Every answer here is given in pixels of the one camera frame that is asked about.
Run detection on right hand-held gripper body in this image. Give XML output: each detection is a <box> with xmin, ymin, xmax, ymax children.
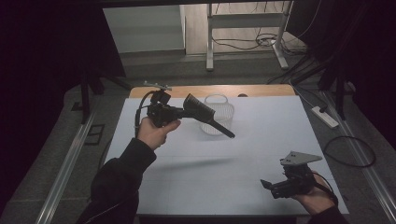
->
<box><xmin>270</xmin><ymin>150</ymin><xmax>324</xmax><ymax>200</ymax></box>

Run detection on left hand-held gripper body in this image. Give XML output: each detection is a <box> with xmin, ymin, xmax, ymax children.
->
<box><xmin>143</xmin><ymin>80</ymin><xmax>180</xmax><ymax>129</ymax></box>

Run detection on black kitchen knife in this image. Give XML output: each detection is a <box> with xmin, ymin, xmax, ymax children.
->
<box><xmin>182</xmin><ymin>92</ymin><xmax>236</xmax><ymax>140</ymax></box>

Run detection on white plastic basket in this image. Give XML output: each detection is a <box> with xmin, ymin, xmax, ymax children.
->
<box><xmin>199</xmin><ymin>93</ymin><xmax>235</xmax><ymax>137</ymax></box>

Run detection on person's left hand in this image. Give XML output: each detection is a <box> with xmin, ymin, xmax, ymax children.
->
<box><xmin>136</xmin><ymin>117</ymin><xmax>182</xmax><ymax>151</ymax></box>

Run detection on person's right hand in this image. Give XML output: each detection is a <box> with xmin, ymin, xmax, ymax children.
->
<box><xmin>291</xmin><ymin>171</ymin><xmax>336</xmax><ymax>217</ymax></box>

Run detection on white table cover sheet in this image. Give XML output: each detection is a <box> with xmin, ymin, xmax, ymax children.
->
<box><xmin>102</xmin><ymin>94</ymin><xmax>350</xmax><ymax>217</ymax></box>

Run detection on white power strip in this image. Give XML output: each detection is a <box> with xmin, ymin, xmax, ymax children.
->
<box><xmin>310</xmin><ymin>105</ymin><xmax>340</xmax><ymax>130</ymax></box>

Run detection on black metal stand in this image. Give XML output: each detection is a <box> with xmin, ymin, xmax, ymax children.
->
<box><xmin>78</xmin><ymin>66</ymin><xmax>132</xmax><ymax>125</ymax></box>
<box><xmin>292</xmin><ymin>59</ymin><xmax>358</xmax><ymax>121</ymax></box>

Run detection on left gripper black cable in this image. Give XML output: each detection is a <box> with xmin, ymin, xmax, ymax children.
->
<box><xmin>134</xmin><ymin>90</ymin><xmax>157</xmax><ymax>138</ymax></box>

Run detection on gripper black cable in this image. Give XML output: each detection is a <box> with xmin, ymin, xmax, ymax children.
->
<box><xmin>134</xmin><ymin>90</ymin><xmax>157</xmax><ymax>138</ymax></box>
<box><xmin>312</xmin><ymin>172</ymin><xmax>340</xmax><ymax>207</ymax></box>

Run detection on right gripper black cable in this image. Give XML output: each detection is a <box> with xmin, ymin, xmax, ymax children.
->
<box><xmin>312</xmin><ymin>172</ymin><xmax>340</xmax><ymax>207</ymax></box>

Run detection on black rectangular floor frame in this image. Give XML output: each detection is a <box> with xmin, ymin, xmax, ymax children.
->
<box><xmin>83</xmin><ymin>123</ymin><xmax>106</xmax><ymax>147</ymax></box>

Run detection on aluminium floor rail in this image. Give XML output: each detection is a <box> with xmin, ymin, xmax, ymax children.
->
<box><xmin>35</xmin><ymin>114</ymin><xmax>96</xmax><ymax>224</ymax></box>
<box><xmin>320</xmin><ymin>90</ymin><xmax>396</xmax><ymax>224</ymax></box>

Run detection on black looped floor cable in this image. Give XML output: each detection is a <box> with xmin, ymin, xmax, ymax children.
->
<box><xmin>322</xmin><ymin>134</ymin><xmax>377</xmax><ymax>169</ymax></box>

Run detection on grey wall panel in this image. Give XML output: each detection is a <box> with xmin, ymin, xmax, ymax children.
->
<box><xmin>102</xmin><ymin>5</ymin><xmax>187</xmax><ymax>54</ymax></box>

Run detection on tangled black floor cables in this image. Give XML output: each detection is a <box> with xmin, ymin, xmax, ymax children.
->
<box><xmin>211</xmin><ymin>0</ymin><xmax>325</xmax><ymax>86</ymax></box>

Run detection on white metal stand frame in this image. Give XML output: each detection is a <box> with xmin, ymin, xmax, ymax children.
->
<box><xmin>205</xmin><ymin>0</ymin><xmax>295</xmax><ymax>73</ymax></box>

